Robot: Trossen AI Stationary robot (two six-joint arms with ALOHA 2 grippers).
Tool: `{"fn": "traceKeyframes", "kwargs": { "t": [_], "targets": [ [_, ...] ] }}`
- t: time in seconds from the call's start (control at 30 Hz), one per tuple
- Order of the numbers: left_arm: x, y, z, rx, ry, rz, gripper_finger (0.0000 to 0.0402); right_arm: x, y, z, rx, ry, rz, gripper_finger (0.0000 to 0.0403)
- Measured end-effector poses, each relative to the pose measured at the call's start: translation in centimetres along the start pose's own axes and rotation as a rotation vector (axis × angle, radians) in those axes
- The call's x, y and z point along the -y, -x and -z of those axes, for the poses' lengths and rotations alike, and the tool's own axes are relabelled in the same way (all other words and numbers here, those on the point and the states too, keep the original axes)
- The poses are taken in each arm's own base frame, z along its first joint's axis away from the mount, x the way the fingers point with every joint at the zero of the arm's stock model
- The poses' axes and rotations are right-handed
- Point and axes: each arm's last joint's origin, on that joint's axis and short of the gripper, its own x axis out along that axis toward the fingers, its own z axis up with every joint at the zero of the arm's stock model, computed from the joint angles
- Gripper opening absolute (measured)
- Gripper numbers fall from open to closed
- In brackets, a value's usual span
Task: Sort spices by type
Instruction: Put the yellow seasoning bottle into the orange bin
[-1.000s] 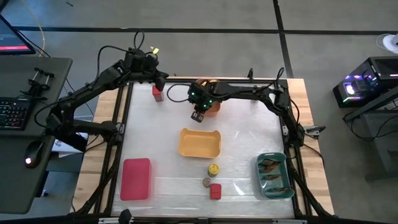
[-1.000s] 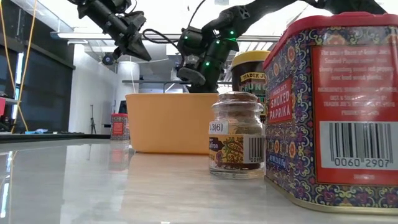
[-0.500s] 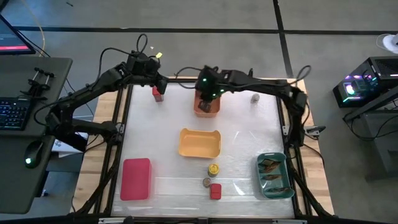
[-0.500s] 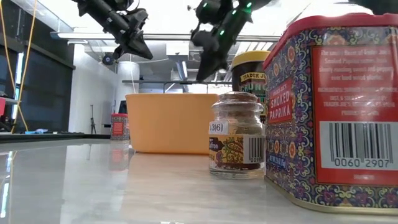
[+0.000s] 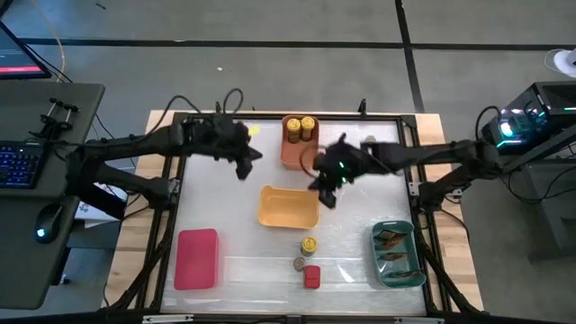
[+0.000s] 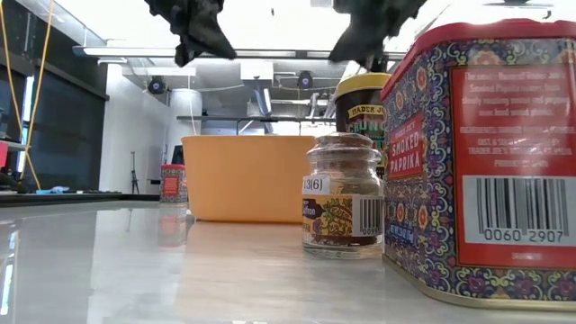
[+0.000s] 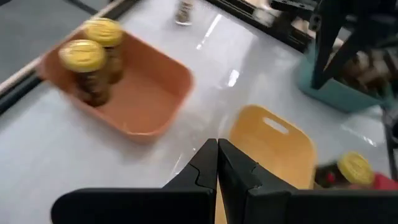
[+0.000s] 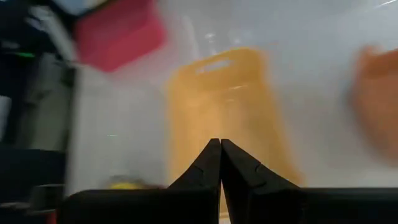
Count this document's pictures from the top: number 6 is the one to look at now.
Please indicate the black partition panel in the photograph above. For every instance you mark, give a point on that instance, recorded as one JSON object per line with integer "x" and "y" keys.
{"x": 67, "y": 135}

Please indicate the small glass saffron jar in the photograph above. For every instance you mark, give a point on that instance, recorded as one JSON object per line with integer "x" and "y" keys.
{"x": 342, "y": 216}

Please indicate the dark computer monitor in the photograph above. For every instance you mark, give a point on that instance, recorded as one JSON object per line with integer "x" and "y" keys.
{"x": 176, "y": 155}

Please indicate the yellow plastic bin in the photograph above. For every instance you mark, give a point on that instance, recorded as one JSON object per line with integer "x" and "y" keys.
{"x": 247, "y": 180}

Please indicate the grey overhead metal beam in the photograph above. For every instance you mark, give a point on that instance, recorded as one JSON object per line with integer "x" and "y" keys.
{"x": 279, "y": 53}

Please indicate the blue cloth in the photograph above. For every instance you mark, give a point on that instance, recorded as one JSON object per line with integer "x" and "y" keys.
{"x": 53, "y": 190}

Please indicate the black tripod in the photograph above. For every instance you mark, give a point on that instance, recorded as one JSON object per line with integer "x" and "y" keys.
{"x": 134, "y": 175}

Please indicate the white ceiling box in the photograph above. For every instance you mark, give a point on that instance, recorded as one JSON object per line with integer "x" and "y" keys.
{"x": 256, "y": 71}

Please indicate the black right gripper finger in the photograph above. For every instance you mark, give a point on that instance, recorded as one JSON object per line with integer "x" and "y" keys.
{"x": 378, "y": 63}
{"x": 360, "y": 42}

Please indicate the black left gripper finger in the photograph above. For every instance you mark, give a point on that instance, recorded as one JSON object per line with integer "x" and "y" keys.
{"x": 185, "y": 50}
{"x": 216, "y": 36}

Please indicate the red smoked paprika tin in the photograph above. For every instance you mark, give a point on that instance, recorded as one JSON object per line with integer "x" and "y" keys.
{"x": 495, "y": 157}
{"x": 173, "y": 184}

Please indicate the black aluminium table frame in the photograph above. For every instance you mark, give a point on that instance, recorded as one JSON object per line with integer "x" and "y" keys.
{"x": 67, "y": 199}

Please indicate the yellow-lid dark spice jar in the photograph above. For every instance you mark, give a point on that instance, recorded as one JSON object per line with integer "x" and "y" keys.
{"x": 360, "y": 117}

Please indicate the black round hanging device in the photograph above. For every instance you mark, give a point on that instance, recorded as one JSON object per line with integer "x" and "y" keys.
{"x": 305, "y": 80}
{"x": 156, "y": 86}

